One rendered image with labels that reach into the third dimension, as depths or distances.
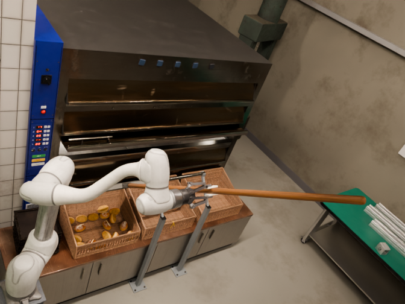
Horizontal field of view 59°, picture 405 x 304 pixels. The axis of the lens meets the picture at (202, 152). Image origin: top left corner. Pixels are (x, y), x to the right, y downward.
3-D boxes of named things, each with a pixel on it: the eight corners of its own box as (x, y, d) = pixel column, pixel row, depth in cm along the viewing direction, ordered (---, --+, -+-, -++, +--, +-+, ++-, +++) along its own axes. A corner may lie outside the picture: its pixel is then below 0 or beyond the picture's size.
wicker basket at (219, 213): (173, 192, 384) (181, 172, 369) (214, 184, 418) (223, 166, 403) (196, 225, 355) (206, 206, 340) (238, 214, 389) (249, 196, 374)
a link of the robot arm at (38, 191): (48, 190, 160) (62, 173, 172) (10, 187, 162) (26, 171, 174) (55, 213, 167) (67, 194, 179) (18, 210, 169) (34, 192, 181)
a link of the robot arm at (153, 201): (174, 214, 163) (175, 186, 161) (144, 221, 154) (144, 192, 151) (161, 207, 172) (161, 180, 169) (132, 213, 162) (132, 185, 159)
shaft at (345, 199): (367, 204, 121) (367, 195, 121) (363, 205, 119) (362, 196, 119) (131, 187, 255) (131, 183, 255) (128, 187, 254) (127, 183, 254)
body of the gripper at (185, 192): (173, 188, 173) (188, 185, 179) (175, 205, 173) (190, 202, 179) (182, 189, 167) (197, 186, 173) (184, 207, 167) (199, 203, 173)
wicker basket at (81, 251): (55, 215, 310) (58, 192, 295) (117, 203, 344) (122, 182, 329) (73, 260, 281) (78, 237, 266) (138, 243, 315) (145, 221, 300)
